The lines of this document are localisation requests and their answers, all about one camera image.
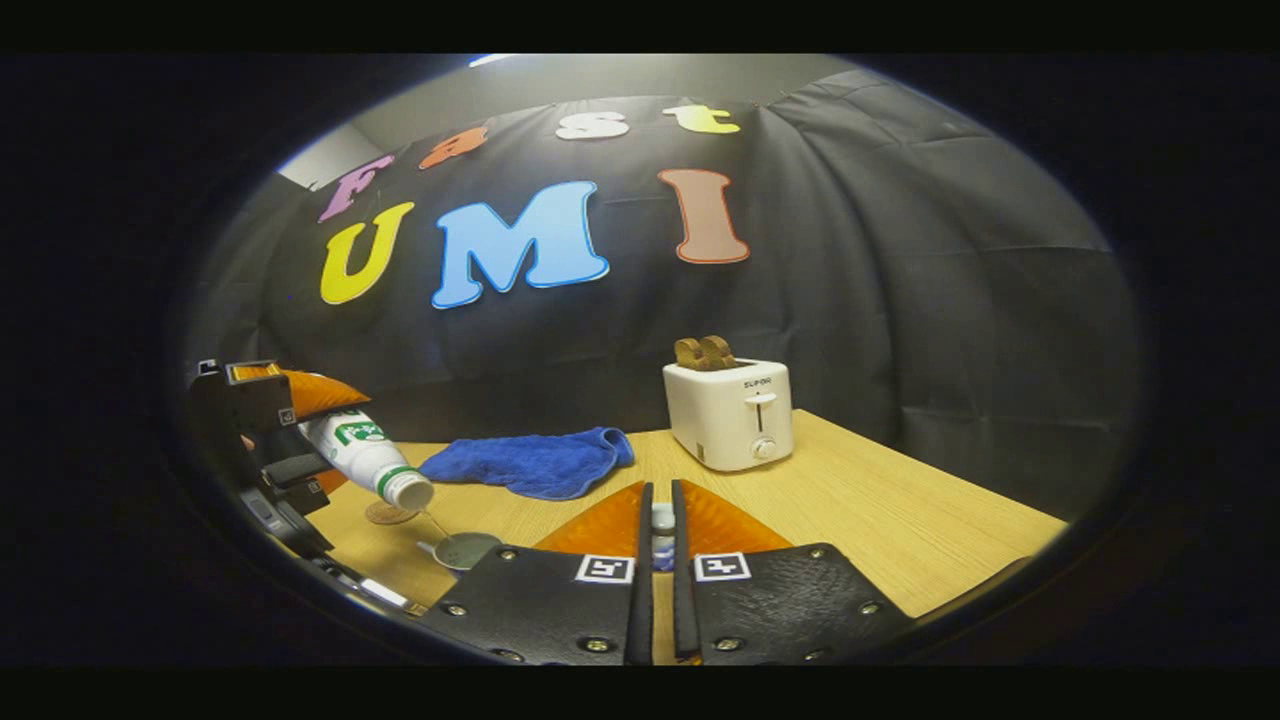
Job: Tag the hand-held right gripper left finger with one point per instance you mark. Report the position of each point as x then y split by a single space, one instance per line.
645 600

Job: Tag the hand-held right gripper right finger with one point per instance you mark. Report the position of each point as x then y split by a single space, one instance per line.
682 600

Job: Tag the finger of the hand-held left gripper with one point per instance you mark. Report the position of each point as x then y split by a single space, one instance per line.
295 470
260 400

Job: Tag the white water bottle green label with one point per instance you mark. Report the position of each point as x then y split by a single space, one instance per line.
365 455

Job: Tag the round cork coaster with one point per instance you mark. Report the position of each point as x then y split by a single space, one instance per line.
385 515

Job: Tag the blue towel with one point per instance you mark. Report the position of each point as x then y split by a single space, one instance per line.
540 465

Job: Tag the white toaster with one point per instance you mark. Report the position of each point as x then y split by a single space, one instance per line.
725 420

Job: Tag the black backdrop cloth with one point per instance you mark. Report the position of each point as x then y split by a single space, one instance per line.
900 300

